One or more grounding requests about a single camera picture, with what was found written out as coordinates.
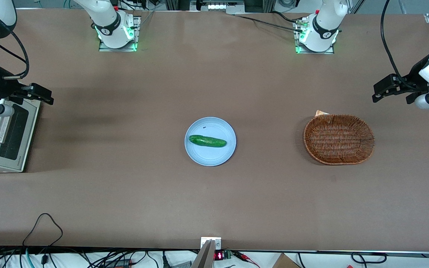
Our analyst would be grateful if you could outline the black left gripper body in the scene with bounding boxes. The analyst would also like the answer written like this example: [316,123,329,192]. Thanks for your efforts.
[398,56,429,105]

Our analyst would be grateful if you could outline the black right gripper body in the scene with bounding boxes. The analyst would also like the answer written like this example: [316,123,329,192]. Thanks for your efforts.
[0,71,33,105]

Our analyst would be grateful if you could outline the brown oval wicker basket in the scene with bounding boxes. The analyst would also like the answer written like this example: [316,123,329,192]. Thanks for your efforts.
[304,114,375,165]

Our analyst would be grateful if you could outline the green cucumber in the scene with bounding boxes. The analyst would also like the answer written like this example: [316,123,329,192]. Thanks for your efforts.
[189,135,227,148]

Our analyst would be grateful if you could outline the light blue round plate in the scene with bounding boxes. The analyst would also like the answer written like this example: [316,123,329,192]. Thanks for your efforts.
[184,117,236,166]

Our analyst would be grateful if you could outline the white power strip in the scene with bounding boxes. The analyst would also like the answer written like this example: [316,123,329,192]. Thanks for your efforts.
[190,0,245,13]

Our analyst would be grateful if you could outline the brown cardboard piece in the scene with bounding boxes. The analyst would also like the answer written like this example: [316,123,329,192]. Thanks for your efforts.
[272,253,301,268]

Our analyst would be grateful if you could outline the red clip leads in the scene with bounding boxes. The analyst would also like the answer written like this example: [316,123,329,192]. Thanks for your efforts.
[233,251,261,268]

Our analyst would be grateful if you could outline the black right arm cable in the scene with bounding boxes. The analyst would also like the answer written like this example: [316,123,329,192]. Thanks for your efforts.
[0,31,30,80]

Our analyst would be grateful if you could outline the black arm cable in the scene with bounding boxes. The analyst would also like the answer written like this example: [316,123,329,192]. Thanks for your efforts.
[0,31,30,80]
[381,0,418,91]

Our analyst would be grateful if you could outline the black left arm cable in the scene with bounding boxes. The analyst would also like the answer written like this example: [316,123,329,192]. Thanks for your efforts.
[381,0,418,91]

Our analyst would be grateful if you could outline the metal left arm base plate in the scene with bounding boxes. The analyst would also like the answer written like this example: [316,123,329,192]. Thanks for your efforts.
[294,18,335,55]

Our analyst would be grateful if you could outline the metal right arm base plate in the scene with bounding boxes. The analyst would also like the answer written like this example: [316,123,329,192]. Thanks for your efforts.
[99,16,142,52]

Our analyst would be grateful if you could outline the thin black looped cable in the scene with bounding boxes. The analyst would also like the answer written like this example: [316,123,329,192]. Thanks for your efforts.
[22,213,64,248]

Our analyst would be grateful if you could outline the black cable across table edge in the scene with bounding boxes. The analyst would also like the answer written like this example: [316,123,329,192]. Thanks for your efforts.
[235,11,305,33]

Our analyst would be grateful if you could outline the black coiled cable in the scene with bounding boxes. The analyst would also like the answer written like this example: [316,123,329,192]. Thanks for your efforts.
[351,252,387,264]

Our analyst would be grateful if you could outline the silver camera mount bracket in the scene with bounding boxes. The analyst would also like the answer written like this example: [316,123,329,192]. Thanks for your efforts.
[192,237,222,268]

